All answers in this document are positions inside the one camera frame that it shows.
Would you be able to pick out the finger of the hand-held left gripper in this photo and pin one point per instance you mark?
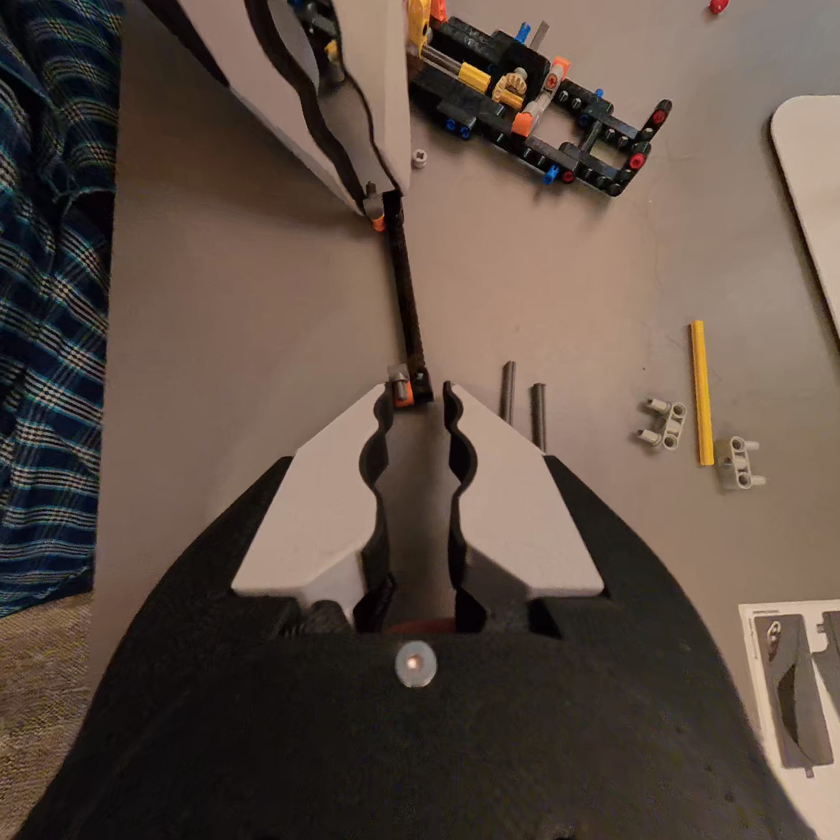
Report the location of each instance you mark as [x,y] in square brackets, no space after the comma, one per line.
[262,85]
[384,79]

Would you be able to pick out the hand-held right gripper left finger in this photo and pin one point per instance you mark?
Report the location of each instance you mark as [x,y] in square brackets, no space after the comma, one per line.
[308,512]

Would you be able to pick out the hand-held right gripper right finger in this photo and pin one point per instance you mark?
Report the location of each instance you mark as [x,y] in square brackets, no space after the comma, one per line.
[525,518]

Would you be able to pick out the black lego gear rack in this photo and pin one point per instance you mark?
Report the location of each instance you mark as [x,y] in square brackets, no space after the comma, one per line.
[403,282]

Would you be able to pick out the dark grey lego axle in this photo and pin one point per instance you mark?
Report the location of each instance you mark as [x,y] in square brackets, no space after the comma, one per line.
[508,390]
[539,417]

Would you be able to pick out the black lego chassis assembly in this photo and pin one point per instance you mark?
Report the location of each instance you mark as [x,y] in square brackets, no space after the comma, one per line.
[482,46]

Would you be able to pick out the light grey lego pin connector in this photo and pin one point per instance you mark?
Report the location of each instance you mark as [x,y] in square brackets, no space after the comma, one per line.
[666,423]
[738,463]

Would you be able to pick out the yellow lego axle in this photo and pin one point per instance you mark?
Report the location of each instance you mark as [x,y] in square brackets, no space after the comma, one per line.
[702,394]

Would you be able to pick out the lego instruction booklet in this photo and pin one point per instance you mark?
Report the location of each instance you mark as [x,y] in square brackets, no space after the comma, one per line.
[797,682]

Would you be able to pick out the blue plaid shirt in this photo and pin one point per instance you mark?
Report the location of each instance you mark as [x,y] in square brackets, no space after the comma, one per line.
[52,295]

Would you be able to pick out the white rounded board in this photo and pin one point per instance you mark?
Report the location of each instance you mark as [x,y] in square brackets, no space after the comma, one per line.
[814,184]

